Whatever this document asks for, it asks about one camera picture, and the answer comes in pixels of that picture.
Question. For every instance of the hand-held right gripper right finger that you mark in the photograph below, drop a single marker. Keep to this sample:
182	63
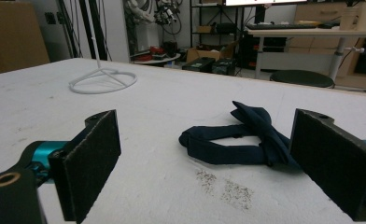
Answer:
333	161

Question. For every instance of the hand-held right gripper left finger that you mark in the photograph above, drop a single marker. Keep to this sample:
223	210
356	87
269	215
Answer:
87	161

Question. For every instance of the brown cardboard panel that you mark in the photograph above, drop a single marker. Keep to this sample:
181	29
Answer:
13	40

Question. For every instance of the black round stool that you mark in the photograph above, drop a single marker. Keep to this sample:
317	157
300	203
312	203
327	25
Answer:
301	78

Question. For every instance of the round white side table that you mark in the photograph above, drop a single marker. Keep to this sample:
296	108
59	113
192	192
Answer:
159	59

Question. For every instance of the white desk with beige top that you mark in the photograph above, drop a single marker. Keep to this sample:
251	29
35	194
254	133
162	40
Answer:
312	32

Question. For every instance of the power supply unit green display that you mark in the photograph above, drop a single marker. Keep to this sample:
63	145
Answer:
223	67
198	64

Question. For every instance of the light wooden cabinet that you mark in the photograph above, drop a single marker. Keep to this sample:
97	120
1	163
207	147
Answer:
321	12

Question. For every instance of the open cardboard box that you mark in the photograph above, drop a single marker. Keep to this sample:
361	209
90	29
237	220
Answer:
199	54

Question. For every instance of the black metal shelf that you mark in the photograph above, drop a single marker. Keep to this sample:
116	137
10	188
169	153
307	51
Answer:
191	21

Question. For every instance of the black metal frame post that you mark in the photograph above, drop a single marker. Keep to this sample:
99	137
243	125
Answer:
92	28

